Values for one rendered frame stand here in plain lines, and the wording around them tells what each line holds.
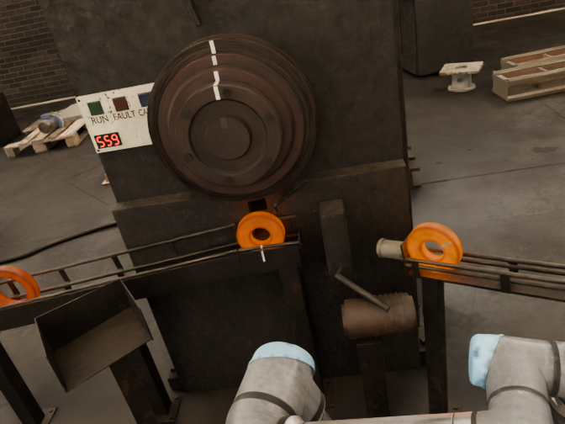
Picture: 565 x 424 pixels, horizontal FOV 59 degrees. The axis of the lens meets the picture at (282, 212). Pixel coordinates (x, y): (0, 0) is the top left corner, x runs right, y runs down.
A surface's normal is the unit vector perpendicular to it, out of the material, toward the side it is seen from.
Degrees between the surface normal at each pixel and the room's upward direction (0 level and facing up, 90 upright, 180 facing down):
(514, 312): 0
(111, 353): 5
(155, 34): 90
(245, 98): 90
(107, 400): 0
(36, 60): 90
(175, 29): 90
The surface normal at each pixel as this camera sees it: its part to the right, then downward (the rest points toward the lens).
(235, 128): -0.04, 0.49
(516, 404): -0.33, -0.85
